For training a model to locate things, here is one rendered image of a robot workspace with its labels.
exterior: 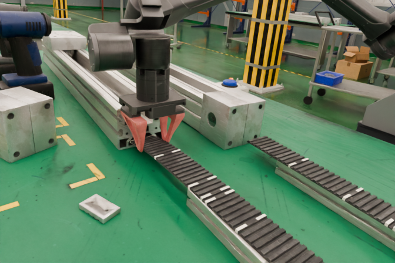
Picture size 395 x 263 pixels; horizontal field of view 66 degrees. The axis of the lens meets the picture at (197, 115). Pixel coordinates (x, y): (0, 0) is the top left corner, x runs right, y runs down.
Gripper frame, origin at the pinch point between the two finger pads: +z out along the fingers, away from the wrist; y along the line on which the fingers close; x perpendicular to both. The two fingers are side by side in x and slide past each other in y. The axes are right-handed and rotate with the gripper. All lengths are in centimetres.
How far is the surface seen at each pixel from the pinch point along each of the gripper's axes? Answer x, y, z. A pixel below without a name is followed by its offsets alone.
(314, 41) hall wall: -459, -732, 80
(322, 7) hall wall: -454, -735, -7
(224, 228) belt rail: 23.8, 2.5, 0.2
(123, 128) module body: -4.8, 3.6, -1.9
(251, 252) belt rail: 28.4, 2.6, 0.1
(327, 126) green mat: 6.7, -46.8, 3.9
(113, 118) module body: -6.9, 4.8, -3.5
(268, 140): 9.9, -20.3, 0.0
